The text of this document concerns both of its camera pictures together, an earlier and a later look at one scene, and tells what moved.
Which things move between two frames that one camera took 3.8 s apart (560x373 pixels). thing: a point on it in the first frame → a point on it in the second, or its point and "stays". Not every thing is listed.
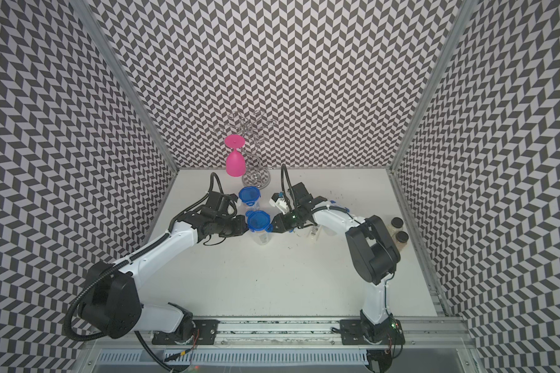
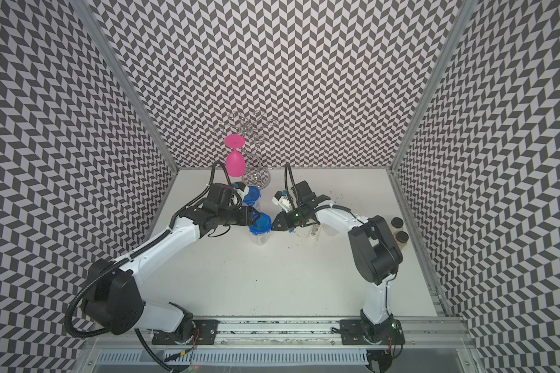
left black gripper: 242,227 → 247,215
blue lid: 249,194 stays
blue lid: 259,220 stays
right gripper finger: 278,226 stays
